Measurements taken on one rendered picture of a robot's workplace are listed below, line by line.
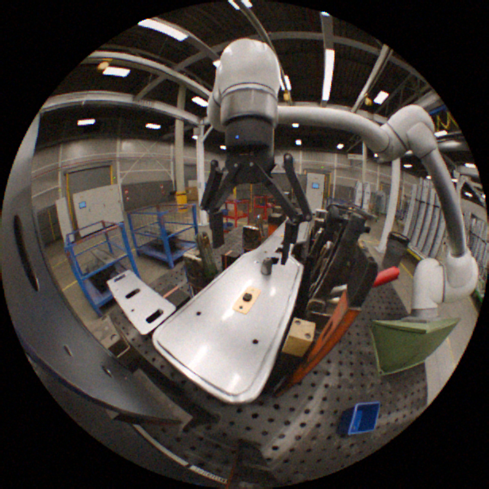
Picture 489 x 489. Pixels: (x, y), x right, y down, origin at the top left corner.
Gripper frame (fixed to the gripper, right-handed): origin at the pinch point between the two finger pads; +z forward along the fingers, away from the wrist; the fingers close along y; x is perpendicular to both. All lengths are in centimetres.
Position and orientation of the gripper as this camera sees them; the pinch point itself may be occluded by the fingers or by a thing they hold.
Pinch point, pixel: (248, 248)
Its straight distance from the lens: 25.7
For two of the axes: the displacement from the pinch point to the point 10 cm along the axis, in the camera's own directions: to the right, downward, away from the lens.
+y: -8.9, -1.8, 4.2
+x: -4.6, 3.5, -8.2
